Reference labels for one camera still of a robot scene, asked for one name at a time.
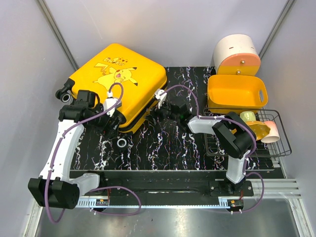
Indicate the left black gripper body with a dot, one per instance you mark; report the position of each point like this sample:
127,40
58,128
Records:
100,124

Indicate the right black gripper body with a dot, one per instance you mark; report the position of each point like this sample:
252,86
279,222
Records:
165,112

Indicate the yellow Pikachu suitcase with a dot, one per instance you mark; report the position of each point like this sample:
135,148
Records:
119,70

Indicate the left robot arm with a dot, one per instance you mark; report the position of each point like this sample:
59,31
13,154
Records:
54,187

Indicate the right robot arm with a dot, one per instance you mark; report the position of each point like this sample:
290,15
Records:
235,137

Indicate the black marble pattern mat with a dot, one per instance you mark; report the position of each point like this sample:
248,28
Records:
163,146

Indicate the yellow plastic basket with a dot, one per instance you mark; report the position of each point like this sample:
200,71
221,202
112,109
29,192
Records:
226,93

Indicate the pale green cup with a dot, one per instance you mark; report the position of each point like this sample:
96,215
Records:
247,116

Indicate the white pink drawer cabinet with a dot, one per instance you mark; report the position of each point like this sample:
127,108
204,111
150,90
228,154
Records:
236,55

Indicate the yellow ceramic dish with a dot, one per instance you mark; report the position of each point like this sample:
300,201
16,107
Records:
260,129

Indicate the pink white cup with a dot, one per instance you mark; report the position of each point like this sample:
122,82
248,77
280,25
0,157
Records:
273,135

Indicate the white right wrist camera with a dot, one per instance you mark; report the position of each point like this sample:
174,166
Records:
160,96

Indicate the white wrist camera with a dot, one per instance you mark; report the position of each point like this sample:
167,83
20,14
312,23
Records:
160,96
112,103

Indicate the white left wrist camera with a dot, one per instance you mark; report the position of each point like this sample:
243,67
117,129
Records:
112,103

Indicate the black wire rack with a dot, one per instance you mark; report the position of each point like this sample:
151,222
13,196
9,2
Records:
280,148

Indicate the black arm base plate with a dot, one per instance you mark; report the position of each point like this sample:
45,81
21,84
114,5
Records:
208,182

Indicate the aluminium frame rail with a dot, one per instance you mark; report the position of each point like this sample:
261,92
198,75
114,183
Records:
122,197

